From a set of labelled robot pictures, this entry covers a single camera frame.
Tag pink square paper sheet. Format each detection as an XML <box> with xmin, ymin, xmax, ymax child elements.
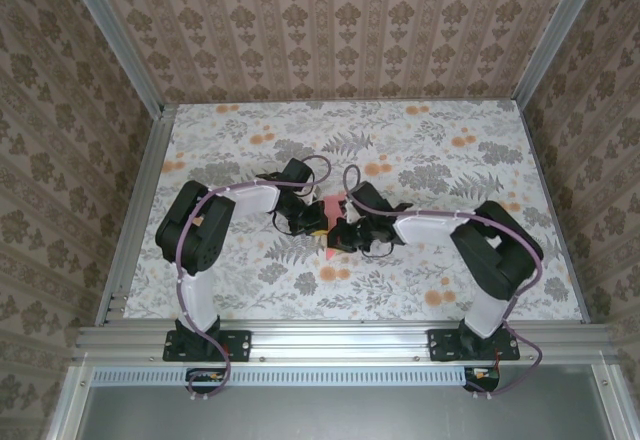
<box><xmin>322</xmin><ymin>192</ymin><xmax>351</xmax><ymax>263</ymax></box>

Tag floral patterned table cover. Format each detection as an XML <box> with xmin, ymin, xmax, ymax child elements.
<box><xmin>122</xmin><ymin>100</ymin><xmax>585</xmax><ymax>322</ymax></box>

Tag grey metal panel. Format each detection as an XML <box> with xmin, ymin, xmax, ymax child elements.
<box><xmin>47</xmin><ymin>363</ymin><xmax>640</xmax><ymax>440</ymax></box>

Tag black controller board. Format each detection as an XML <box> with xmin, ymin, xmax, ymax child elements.
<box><xmin>185</xmin><ymin>367</ymin><xmax>227</xmax><ymax>394</ymax></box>
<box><xmin>463</xmin><ymin>365</ymin><xmax>502</xmax><ymax>394</ymax></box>

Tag black looped gripper cable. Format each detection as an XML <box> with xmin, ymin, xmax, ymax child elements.
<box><xmin>269</xmin><ymin>212</ymin><xmax>297</xmax><ymax>236</ymax></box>
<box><xmin>359</xmin><ymin>239</ymin><xmax>407</xmax><ymax>261</ymax></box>

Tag aluminium mounting rail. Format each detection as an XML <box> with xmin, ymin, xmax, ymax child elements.
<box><xmin>72</xmin><ymin>324</ymin><xmax>621</xmax><ymax>364</ymax></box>

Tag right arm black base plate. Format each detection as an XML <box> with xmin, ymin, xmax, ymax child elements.
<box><xmin>428</xmin><ymin>328</ymin><xmax>521</xmax><ymax>363</ymax></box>

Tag slotted grey cable duct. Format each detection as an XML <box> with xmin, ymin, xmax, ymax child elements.
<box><xmin>92</xmin><ymin>365</ymin><xmax>474</xmax><ymax>387</ymax></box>

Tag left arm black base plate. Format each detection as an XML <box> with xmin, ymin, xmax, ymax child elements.
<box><xmin>162</xmin><ymin>328</ymin><xmax>252</xmax><ymax>363</ymax></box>

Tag aluminium side rail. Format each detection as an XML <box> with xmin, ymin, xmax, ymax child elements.
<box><xmin>94</xmin><ymin>104</ymin><xmax>176</xmax><ymax>326</ymax></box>

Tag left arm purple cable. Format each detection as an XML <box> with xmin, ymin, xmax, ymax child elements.
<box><xmin>177</xmin><ymin>153</ymin><xmax>333</xmax><ymax>404</ymax></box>

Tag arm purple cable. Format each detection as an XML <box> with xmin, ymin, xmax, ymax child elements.
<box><xmin>342</xmin><ymin>164</ymin><xmax>546</xmax><ymax>402</ymax></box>
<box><xmin>177</xmin><ymin>153</ymin><xmax>333</xmax><ymax>404</ymax></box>

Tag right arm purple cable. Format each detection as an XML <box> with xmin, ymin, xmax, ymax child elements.
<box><xmin>342</xmin><ymin>164</ymin><xmax>546</xmax><ymax>402</ymax></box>

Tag aluminium frame post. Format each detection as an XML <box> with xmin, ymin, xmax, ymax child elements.
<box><xmin>59</xmin><ymin>0</ymin><xmax>169</xmax><ymax>116</ymax></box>
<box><xmin>510</xmin><ymin>0</ymin><xmax>609</xmax><ymax>106</ymax></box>

